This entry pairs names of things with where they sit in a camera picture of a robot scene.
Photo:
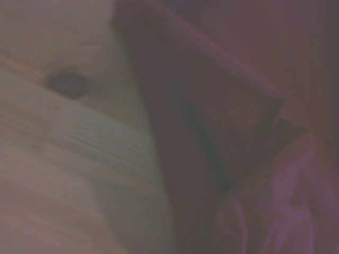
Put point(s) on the rust red shorts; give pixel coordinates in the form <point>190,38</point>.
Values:
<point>185,132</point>

